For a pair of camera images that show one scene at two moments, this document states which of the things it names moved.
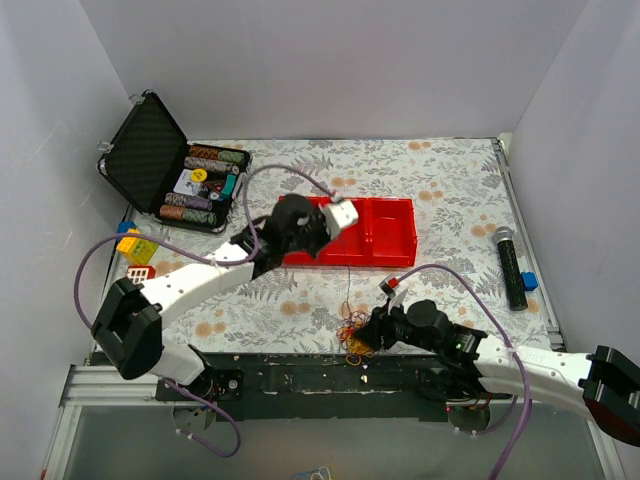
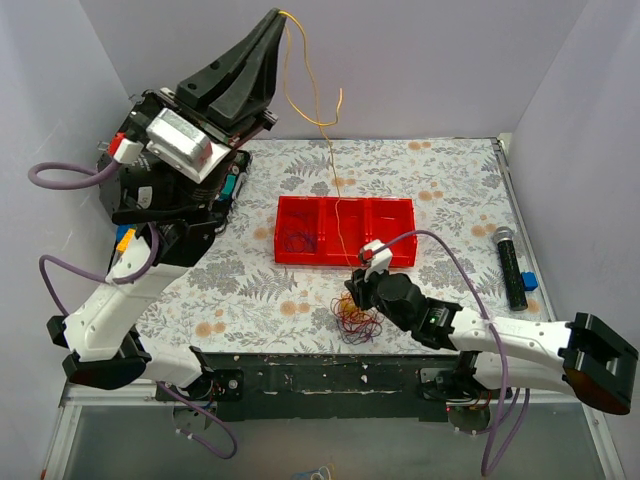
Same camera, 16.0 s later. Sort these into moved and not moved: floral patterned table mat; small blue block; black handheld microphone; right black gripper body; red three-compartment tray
Moved: right black gripper body
Not moved: black handheld microphone; floral patterned table mat; red three-compartment tray; small blue block
